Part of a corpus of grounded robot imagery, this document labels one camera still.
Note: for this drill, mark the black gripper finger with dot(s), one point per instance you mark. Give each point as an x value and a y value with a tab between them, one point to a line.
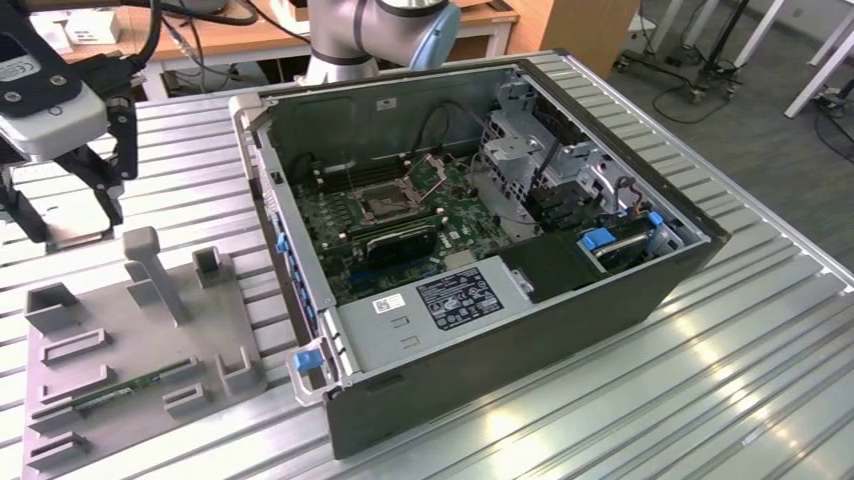
127	145
27	215

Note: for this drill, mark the silver CPU with green edge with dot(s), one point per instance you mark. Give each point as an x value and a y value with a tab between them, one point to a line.
77	225

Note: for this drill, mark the black RAM slot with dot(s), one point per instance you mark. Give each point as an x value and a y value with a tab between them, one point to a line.
347	234
354	170
361	180

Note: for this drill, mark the CPU socket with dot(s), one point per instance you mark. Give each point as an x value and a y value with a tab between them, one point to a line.
387	202

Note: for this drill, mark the white cardboard box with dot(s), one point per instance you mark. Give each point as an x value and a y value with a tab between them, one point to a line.
87	30

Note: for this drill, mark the wooden desk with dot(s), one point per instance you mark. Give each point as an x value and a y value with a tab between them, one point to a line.
227	37

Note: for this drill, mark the grey plastic parts rack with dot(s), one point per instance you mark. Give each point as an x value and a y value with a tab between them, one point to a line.
134	340

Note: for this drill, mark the green RAM stick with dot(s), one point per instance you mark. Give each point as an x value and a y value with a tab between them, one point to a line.
127	391

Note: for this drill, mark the black glossy board cover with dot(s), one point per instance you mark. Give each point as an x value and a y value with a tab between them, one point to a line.
401	250

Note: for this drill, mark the blue case latch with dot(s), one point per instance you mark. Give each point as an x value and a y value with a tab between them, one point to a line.
305	361

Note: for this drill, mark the grey power supply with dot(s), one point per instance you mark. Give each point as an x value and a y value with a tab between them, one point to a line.
374	340

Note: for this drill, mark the green motherboard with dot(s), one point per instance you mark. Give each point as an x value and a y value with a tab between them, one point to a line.
468	235

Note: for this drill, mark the silver metal drive cage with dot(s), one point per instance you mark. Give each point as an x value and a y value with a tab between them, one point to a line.
508	150

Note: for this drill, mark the wooden cabinet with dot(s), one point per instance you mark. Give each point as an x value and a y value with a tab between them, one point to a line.
588	30

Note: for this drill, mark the blue disk carrier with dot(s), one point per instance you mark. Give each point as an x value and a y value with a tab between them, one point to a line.
597	240

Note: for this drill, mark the black open PC case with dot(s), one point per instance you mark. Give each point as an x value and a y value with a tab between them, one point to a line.
534	360

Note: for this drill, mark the black wheeled stand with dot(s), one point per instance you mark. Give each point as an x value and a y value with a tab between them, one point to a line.
724	35

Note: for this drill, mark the black camera bracket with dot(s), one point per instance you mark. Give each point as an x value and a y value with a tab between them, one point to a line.
47	87

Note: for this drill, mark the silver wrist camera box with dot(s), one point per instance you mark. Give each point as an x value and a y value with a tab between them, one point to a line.
54	125

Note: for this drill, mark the white table frame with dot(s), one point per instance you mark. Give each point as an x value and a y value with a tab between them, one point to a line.
817	75

